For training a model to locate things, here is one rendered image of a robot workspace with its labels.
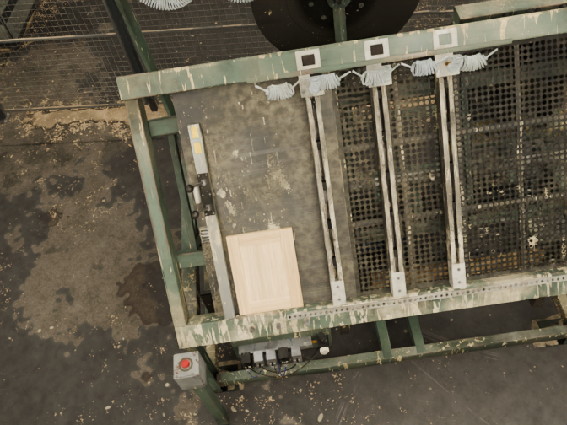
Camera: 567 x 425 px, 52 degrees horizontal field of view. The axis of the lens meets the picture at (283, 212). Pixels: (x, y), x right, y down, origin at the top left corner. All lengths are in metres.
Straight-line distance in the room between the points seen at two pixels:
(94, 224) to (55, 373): 1.14
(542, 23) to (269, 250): 1.53
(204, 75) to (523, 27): 1.34
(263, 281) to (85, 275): 1.87
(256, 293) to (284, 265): 0.20
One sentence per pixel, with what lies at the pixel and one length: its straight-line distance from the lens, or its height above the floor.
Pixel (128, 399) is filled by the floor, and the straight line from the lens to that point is 3.85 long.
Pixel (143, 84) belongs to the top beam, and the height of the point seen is 1.84.
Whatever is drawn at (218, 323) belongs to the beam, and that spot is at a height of 0.90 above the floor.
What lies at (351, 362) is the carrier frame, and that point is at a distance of 3.49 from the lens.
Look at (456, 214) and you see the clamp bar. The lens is 2.77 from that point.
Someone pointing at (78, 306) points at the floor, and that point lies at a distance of 4.25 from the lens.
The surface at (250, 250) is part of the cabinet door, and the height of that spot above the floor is 1.14.
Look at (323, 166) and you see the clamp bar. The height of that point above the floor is 1.44.
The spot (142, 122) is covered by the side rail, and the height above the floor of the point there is 1.68.
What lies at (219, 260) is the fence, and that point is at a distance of 2.74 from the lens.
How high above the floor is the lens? 3.46
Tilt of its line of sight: 55 degrees down
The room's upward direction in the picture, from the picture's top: 10 degrees counter-clockwise
